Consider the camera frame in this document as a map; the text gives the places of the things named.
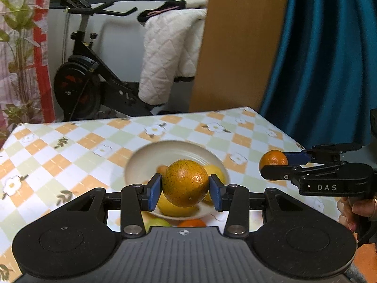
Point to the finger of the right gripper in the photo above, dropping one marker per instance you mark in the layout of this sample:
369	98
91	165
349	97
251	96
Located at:
279	172
321	154

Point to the black exercise bike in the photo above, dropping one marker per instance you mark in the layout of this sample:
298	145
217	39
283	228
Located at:
84	83

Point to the bright orange tangerine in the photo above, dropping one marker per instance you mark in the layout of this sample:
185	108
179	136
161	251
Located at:
192	223
273	158

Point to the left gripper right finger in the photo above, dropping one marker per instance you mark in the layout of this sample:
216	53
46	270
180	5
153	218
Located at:
234	199

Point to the black garment with pink trim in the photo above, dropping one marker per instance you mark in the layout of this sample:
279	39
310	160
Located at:
170	5

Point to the beige round plate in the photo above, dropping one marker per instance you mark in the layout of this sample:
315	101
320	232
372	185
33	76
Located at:
143	163

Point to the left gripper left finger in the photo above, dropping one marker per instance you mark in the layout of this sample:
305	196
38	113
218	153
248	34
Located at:
135	199

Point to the right human hand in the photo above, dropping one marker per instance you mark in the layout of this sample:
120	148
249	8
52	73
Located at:
349	211

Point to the green round fruit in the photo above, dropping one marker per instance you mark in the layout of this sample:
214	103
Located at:
156	222

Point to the red printed backdrop cloth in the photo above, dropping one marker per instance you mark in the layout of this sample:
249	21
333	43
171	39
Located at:
26	91

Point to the white quilted blanket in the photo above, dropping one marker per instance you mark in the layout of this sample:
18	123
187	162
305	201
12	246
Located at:
172	44

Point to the dark speckled orange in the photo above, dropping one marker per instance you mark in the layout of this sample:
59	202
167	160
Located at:
185	183

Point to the small brown longan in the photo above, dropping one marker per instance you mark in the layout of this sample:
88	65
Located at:
161	169

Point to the wooden board panel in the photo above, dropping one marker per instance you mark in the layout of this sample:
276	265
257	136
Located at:
240	41

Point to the teal curtain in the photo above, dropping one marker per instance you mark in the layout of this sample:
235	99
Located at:
323	83

